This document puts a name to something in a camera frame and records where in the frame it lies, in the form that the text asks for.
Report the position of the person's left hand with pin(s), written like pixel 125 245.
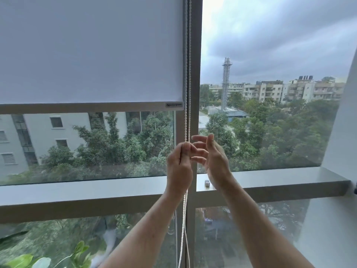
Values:
pixel 180 173

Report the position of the person's right hand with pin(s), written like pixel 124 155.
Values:
pixel 219 167

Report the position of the small silver cap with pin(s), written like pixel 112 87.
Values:
pixel 207 183

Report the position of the white roller blind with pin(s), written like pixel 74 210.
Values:
pixel 83 53

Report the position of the person's left forearm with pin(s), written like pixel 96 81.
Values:
pixel 145 234

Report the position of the person's right forearm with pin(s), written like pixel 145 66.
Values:
pixel 256 228

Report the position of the group of green trees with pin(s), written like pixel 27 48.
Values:
pixel 279 131

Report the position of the metal lattice tower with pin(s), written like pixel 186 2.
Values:
pixel 226 80

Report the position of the row of apartment buildings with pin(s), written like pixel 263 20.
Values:
pixel 279 90

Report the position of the white office building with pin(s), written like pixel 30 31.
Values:
pixel 36 136

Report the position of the green leafy potted plant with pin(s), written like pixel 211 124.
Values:
pixel 19 260

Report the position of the grey window frame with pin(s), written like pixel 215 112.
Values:
pixel 83 203

